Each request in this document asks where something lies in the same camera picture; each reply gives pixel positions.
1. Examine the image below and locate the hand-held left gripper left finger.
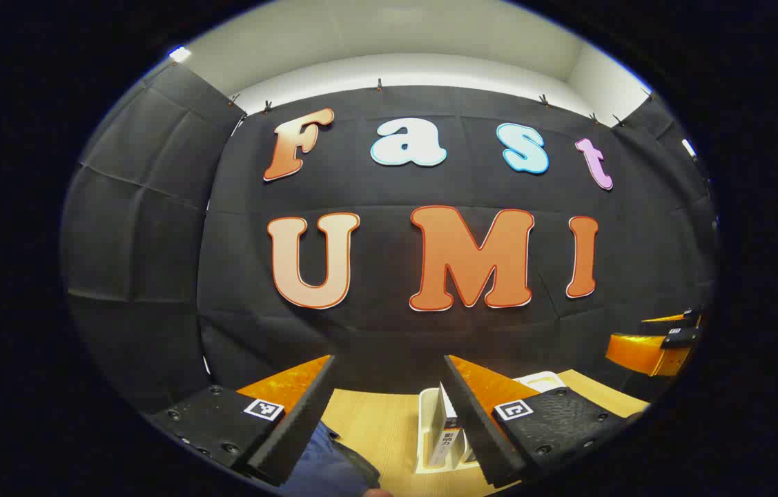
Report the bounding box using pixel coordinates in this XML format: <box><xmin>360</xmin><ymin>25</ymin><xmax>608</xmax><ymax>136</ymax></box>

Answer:
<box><xmin>147</xmin><ymin>354</ymin><xmax>338</xmax><ymax>487</ymax></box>

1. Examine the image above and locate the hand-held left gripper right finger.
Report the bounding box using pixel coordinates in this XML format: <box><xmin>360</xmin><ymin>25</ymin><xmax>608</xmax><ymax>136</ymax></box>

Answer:
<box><xmin>443</xmin><ymin>354</ymin><xmax>652</xmax><ymax>489</ymax></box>

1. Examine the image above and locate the grey book with white spine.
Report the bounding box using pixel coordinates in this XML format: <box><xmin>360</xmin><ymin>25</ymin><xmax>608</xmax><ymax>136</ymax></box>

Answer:
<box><xmin>429</xmin><ymin>399</ymin><xmax>464</xmax><ymax>468</ymax></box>

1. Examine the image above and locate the blue schoolbag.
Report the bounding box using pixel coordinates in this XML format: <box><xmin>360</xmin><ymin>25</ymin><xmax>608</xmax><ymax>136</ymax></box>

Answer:
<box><xmin>278</xmin><ymin>421</ymin><xmax>382</xmax><ymax>497</ymax></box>

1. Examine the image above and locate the white bookshelf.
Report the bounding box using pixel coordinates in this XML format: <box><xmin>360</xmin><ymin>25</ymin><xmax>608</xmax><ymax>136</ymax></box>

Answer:
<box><xmin>416</xmin><ymin>371</ymin><xmax>567</xmax><ymax>476</ymax></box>

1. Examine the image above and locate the row of black cloth clips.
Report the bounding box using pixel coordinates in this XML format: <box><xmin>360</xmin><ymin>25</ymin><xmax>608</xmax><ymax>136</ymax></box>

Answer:
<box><xmin>226</xmin><ymin>78</ymin><xmax>655</xmax><ymax>128</ymax></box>

